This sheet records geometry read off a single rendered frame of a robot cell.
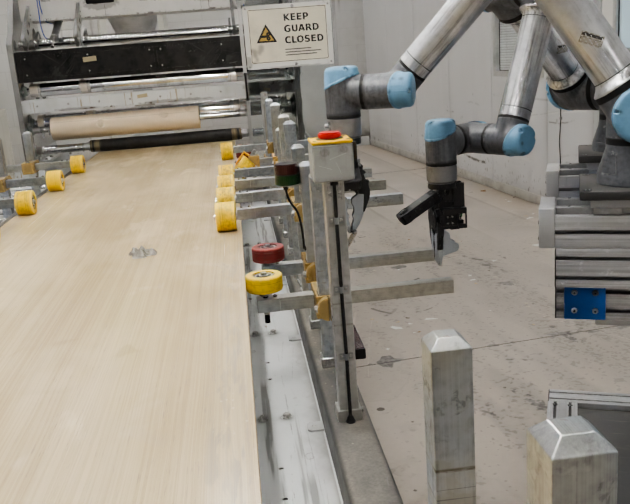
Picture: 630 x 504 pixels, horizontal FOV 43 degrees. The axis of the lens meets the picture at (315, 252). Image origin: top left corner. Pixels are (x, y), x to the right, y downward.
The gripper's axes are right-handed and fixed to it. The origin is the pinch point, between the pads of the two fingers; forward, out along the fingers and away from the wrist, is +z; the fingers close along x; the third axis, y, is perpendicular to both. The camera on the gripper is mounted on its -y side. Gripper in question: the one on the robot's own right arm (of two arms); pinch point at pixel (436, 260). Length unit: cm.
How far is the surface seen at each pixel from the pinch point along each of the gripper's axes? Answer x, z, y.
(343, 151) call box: -58, -38, -30
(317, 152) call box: -59, -38, -34
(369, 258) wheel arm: -1.5, -2.8, -17.4
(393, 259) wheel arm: -1.5, -1.9, -11.4
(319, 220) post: -30.8, -20.1, -31.9
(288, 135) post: 44, -30, -32
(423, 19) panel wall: 670, -73, 162
